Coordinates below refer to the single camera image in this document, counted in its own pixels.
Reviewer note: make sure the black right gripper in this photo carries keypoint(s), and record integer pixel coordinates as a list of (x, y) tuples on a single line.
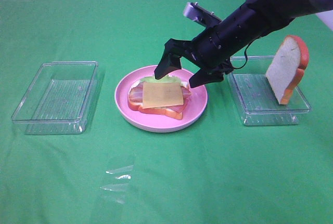
[(210, 51)]

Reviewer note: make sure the green lettuce leaf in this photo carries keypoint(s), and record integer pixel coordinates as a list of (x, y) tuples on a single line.
[(165, 79)]

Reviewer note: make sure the straight ham strip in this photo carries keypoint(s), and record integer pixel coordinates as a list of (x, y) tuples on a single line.
[(179, 109)]

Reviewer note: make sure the yellow cheese slice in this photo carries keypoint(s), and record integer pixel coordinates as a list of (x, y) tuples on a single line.
[(156, 95)]

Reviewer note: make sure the bread slice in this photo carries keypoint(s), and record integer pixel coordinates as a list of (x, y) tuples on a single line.
[(288, 67), (137, 106)]

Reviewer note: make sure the curved bacon strip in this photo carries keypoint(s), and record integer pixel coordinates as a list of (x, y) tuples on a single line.
[(136, 93)]

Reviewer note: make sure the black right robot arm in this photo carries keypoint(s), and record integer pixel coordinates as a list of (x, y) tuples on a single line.
[(257, 18)]

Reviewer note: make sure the pink round plate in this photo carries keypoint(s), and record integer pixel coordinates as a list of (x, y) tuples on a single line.
[(152, 122)]

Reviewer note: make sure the right clear plastic container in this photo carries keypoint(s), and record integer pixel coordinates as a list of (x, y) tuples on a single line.
[(254, 98)]

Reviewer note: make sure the clear plastic container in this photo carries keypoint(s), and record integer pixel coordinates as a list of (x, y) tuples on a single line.
[(254, 98), (60, 99)]

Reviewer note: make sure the left clear plastic container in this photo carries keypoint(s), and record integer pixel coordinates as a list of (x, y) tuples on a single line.
[(60, 99)]

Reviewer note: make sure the clear plastic film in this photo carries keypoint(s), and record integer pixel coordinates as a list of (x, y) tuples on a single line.
[(116, 178)]

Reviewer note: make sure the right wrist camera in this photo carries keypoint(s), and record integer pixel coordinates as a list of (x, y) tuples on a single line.
[(196, 13)]

